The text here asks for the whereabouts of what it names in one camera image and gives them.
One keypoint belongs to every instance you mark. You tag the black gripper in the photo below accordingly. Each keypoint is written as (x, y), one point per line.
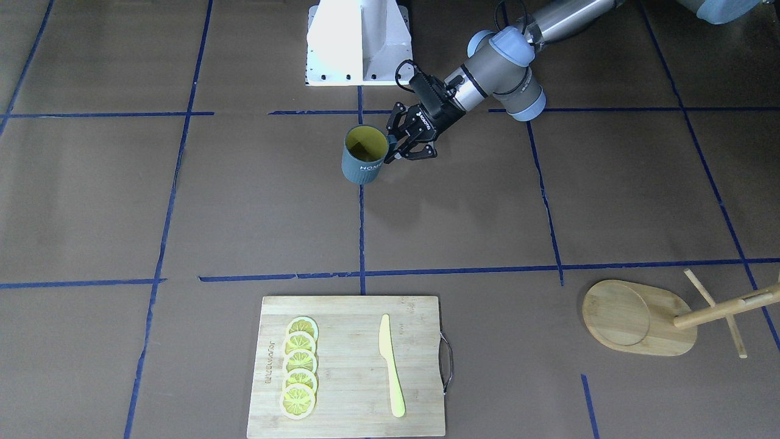
(440, 114)

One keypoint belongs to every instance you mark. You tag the blue mug yellow inside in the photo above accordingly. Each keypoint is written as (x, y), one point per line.
(363, 155)

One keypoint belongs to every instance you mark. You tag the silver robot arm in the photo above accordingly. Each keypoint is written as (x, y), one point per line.
(497, 66)

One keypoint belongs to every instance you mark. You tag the wooden cup storage rack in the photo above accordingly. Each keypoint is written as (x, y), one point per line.
(645, 320)

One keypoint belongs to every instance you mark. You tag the lemon slice two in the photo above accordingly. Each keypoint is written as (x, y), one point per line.
(299, 340)

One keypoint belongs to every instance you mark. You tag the lemon slice three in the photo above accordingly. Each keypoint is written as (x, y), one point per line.
(300, 358)

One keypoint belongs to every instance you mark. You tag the lemon slice four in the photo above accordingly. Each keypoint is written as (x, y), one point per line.
(301, 376)

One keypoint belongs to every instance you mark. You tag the yellow plastic knife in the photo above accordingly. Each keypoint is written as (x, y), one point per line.
(396, 399)

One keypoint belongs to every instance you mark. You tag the wooden cutting board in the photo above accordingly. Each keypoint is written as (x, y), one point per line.
(352, 397)

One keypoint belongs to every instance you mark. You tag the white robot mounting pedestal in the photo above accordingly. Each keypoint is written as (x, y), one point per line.
(358, 43)

